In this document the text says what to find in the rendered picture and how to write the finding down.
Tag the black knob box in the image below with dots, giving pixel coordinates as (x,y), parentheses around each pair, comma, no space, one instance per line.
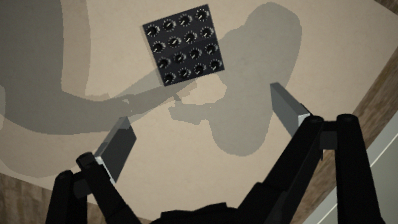
(184,60)

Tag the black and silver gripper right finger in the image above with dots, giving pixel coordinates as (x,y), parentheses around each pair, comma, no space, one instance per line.
(280,194)

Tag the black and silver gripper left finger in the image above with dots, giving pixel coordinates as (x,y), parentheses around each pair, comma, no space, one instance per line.
(98,174)

